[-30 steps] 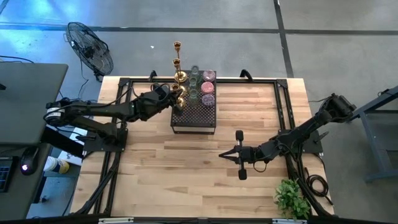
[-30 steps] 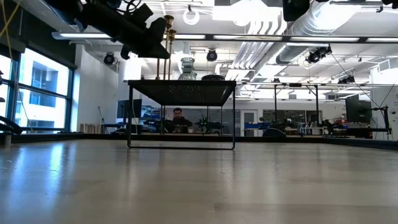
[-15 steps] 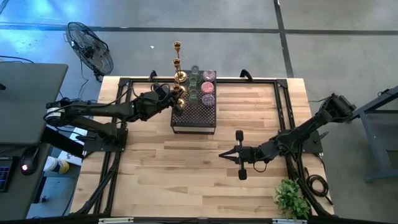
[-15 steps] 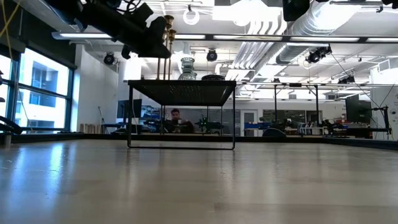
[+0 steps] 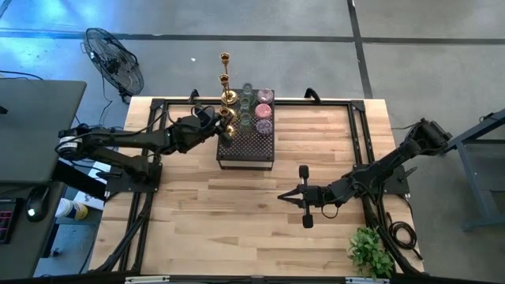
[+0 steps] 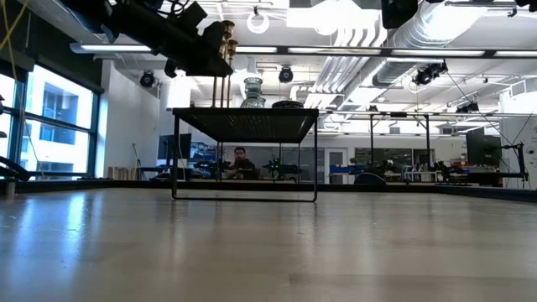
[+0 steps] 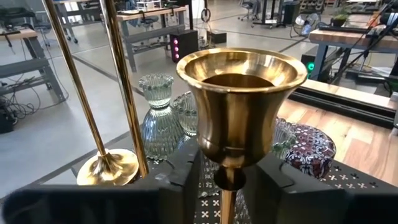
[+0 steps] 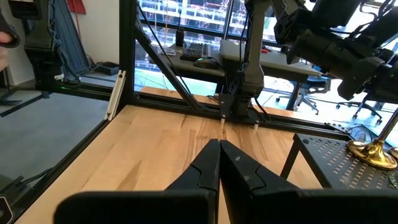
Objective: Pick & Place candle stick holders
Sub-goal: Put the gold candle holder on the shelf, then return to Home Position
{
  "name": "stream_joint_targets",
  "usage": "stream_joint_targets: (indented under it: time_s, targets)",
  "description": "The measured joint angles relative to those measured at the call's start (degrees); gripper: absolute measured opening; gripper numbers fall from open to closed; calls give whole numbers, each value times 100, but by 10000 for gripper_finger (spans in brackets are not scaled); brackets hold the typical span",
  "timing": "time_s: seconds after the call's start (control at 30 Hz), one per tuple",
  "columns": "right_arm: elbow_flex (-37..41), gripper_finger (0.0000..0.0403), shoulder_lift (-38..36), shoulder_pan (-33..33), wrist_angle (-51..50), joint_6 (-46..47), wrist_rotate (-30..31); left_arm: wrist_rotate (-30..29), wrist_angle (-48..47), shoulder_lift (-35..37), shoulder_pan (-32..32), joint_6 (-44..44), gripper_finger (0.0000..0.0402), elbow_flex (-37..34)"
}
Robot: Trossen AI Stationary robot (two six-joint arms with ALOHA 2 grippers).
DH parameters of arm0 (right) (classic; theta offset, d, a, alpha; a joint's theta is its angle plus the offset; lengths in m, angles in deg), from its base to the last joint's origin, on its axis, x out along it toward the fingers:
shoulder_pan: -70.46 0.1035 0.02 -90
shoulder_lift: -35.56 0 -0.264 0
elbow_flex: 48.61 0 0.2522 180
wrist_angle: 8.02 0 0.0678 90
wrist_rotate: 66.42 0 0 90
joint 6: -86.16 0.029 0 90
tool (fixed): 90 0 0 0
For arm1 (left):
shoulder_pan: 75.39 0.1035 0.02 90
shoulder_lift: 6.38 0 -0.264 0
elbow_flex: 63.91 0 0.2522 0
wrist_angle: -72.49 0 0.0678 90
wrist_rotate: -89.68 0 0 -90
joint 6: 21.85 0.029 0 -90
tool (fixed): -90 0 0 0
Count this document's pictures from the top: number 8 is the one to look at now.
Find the black floor tray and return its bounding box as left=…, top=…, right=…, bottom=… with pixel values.
left=94, top=61, right=120, bottom=77

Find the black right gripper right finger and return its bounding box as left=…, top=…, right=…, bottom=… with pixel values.
left=219, top=139, right=398, bottom=224

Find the black handheld radio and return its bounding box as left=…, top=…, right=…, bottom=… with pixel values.
left=175, top=11, right=185, bottom=48

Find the short brass candlestick holder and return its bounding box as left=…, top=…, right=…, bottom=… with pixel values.
left=346, top=107, right=398, bottom=171

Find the black office chair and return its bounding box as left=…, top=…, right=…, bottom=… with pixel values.
left=335, top=92, right=384, bottom=126
left=274, top=75, right=333, bottom=116

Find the silver aluminium extrusion bracket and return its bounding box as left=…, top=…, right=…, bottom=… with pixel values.
left=104, top=69, right=127, bottom=122

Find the black computer mouse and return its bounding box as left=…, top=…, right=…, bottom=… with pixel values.
left=193, top=57, right=220, bottom=70

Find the black perforated metal shelf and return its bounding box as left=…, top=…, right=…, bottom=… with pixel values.
left=280, top=133, right=398, bottom=191

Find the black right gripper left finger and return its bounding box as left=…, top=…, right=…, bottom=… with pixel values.
left=53, top=138, right=222, bottom=224

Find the person's hand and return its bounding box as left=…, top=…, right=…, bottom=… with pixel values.
left=0, top=30, right=14, bottom=72

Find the black computer keyboard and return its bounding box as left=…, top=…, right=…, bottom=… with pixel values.
left=179, top=42, right=210, bottom=62

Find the grey office desk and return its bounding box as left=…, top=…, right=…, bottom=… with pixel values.
left=157, top=39, right=323, bottom=111

